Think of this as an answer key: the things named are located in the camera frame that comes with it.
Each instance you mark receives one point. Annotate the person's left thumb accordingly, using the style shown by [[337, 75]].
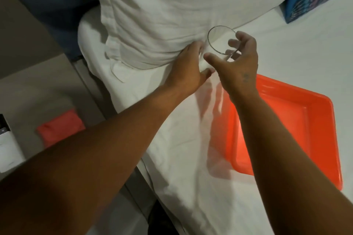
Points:
[[207, 72]]

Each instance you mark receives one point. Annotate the dark blue headboard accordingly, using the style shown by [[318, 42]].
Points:
[[55, 3]]

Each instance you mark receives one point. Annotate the white box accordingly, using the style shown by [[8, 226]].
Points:
[[8, 149]]

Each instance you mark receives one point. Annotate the grey bed frame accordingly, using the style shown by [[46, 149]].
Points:
[[93, 88]]

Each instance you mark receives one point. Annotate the person's left hand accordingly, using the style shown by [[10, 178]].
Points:
[[184, 73]]

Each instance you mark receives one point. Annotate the person's left forearm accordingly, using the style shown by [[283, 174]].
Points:
[[91, 160]]

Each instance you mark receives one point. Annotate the person's right thumb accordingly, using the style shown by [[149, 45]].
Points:
[[215, 61]]

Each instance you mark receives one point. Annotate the clear drinking glass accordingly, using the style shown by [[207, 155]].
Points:
[[217, 38]]

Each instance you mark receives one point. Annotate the person's right forearm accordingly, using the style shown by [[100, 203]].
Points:
[[284, 171]]

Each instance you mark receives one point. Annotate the white pillow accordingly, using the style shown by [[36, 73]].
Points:
[[165, 9]]

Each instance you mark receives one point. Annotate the person's right hand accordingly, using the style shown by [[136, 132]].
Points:
[[240, 73]]

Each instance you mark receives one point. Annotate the red folded cloth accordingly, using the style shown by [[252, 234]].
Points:
[[60, 128]]

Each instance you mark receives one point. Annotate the orange plastic tray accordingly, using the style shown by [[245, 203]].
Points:
[[306, 122]]

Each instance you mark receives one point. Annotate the white bed sheet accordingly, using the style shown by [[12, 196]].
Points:
[[300, 50]]

